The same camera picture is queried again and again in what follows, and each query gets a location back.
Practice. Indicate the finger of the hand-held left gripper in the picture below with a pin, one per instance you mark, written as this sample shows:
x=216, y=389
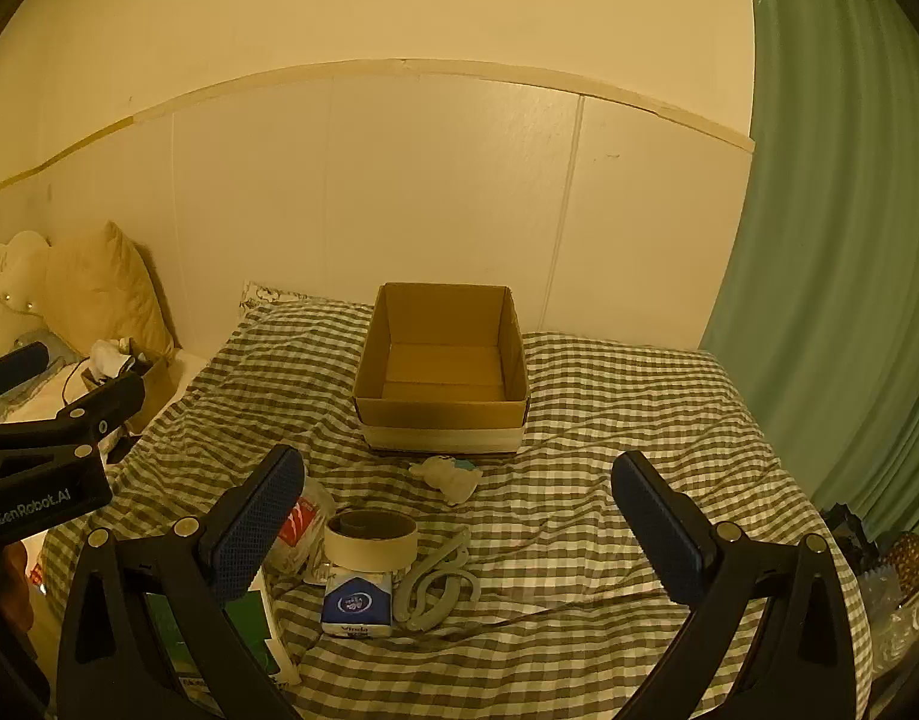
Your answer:
x=92, y=409
x=13, y=367

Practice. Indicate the patterned pillow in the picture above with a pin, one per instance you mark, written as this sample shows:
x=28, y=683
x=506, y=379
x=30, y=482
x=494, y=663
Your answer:
x=268, y=294

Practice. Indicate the gold textured ball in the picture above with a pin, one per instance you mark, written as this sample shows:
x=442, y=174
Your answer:
x=906, y=559

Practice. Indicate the grey checked blanket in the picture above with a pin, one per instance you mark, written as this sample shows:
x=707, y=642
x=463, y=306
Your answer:
x=564, y=540

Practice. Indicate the beige pillow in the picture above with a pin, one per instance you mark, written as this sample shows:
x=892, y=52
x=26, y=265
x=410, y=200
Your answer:
x=103, y=285

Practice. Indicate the blue tissue packet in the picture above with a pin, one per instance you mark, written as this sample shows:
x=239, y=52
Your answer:
x=357, y=604

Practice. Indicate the crumpled clear plastic bag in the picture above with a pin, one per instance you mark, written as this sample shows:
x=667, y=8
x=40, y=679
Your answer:
x=894, y=615

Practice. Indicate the green curtain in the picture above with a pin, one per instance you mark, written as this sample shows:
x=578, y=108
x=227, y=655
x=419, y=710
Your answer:
x=842, y=202

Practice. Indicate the cream masking tape roll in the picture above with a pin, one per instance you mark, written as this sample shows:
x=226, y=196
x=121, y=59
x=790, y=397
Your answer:
x=371, y=547

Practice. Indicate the green and white carton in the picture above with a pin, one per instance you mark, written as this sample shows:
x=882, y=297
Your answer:
x=249, y=622

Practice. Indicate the clear plastic bag red print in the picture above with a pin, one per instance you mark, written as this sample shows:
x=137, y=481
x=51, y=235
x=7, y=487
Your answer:
x=302, y=532

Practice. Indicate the cardboard box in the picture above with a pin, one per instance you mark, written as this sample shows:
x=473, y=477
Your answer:
x=437, y=412

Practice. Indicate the small brown bedside box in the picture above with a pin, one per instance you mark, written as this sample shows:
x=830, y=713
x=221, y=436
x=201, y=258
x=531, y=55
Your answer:
x=153, y=386

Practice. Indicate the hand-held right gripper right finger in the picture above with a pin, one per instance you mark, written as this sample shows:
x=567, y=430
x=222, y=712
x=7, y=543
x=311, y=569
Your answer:
x=654, y=532

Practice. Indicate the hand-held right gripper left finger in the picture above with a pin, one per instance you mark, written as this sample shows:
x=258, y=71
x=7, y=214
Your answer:
x=253, y=532

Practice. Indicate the white crumpled cloth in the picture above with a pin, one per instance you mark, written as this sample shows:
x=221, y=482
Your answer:
x=111, y=356

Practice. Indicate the pale green plastic hanger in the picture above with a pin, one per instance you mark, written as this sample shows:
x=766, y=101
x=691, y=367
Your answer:
x=437, y=592

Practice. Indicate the white cloud-shaped headboard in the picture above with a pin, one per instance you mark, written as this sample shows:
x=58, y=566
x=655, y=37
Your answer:
x=9, y=277

